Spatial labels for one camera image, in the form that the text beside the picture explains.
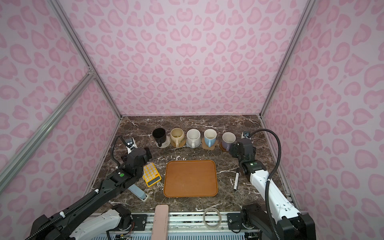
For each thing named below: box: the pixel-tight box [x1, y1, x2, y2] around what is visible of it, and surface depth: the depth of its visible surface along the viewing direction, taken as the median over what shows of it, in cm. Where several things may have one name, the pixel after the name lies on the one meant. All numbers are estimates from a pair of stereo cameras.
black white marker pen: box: [233, 167, 240, 191], surface depth 88 cm
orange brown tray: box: [163, 159, 218, 198], surface depth 88 cm
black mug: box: [152, 127, 167, 147], surface depth 97 cm
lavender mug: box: [221, 131, 237, 152], surface depth 99 cm
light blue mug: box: [204, 128, 218, 148], surface depth 97 cm
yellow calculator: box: [142, 162, 162, 187], surface depth 88 cm
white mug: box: [186, 128, 201, 149], surface depth 99 cm
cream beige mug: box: [170, 127, 185, 148], surface depth 99 cm
